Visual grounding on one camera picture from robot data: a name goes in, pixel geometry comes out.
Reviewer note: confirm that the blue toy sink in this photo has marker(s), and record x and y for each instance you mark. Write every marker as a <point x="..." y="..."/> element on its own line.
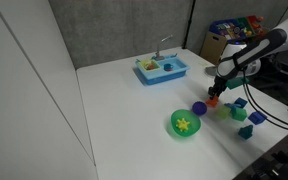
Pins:
<point x="164" y="77"/>

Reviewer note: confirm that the light green cube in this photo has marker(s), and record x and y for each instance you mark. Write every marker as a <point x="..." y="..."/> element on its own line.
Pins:
<point x="223" y="112"/>

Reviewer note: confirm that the orange block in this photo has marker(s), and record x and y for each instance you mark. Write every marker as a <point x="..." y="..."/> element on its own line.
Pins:
<point x="212" y="102"/>

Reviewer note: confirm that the black stand pole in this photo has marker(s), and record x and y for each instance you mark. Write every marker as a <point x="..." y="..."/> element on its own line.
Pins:
<point x="188" y="23"/>

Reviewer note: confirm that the teal wrist camera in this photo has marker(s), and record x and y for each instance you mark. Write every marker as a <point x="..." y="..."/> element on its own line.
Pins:
<point x="237" y="82"/>

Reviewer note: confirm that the blue toy cup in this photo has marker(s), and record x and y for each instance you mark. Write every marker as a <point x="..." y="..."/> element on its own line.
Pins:
<point x="168" y="67"/>

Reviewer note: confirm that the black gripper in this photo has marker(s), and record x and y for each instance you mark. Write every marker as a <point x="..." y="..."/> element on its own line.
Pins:
<point x="219" y="83"/>

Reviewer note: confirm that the orange toy food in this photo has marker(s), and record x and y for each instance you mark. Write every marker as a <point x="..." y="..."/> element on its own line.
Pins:
<point x="150" y="66"/>

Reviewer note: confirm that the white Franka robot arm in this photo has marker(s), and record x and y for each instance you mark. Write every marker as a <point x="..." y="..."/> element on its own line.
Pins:
<point x="260" y="46"/>

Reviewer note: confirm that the grey toy faucet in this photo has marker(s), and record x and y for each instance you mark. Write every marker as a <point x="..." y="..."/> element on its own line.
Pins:
<point x="158" y="50"/>

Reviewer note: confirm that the dark blue cube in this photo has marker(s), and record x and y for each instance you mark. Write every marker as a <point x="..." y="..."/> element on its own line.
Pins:
<point x="257" y="117"/>
<point x="241" y="101"/>

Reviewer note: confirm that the yellow star toy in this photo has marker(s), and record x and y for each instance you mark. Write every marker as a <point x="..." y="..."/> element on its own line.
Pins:
<point x="183" y="124"/>

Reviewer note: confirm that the toy storage shelf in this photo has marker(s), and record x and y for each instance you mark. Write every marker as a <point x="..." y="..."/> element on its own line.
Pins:
<point x="234" y="28"/>

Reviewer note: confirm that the brown cardboard box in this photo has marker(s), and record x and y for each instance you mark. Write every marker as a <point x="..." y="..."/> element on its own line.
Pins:
<point x="210" y="48"/>

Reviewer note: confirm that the purple spiky ball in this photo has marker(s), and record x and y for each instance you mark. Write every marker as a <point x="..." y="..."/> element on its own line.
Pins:
<point x="199" y="108"/>

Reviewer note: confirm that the green plastic bowl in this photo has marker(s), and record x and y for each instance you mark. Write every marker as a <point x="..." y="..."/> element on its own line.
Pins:
<point x="190" y="130"/>

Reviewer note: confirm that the light blue toy animal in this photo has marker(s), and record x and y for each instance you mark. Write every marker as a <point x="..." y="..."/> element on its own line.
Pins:
<point x="231" y="105"/>

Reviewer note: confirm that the teal star block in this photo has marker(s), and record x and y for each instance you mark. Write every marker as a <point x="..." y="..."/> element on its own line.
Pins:
<point x="246" y="132"/>

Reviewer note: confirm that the yellow-green sink basket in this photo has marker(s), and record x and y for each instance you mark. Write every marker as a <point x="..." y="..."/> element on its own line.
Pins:
<point x="147" y="65"/>

